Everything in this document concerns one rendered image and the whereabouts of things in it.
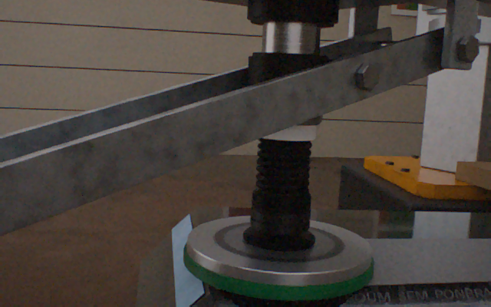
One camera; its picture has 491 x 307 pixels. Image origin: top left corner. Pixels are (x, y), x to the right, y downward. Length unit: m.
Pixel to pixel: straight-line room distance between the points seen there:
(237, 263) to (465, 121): 1.21
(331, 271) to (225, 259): 0.11
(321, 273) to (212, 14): 6.30
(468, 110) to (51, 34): 5.67
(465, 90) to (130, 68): 5.39
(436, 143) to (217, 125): 1.29
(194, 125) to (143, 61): 6.23
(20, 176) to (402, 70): 0.43
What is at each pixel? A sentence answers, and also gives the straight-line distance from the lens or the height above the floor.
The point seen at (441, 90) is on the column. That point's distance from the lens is 1.72.
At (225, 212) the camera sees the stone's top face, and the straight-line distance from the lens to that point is 0.86.
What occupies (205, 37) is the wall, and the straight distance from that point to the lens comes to 6.74.
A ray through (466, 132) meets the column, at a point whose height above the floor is 0.90.
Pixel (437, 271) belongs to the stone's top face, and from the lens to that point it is 0.69.
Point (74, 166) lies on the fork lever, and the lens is 0.43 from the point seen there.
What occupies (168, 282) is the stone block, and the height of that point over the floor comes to 0.78.
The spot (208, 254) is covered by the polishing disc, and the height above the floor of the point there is 0.85.
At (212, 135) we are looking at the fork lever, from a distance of 0.49.
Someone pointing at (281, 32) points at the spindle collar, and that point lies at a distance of 0.58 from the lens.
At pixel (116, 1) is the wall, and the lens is 6.75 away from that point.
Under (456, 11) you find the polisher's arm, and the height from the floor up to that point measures 1.13.
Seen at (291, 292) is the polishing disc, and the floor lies 0.83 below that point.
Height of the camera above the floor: 1.04
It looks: 8 degrees down
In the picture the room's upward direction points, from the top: 3 degrees clockwise
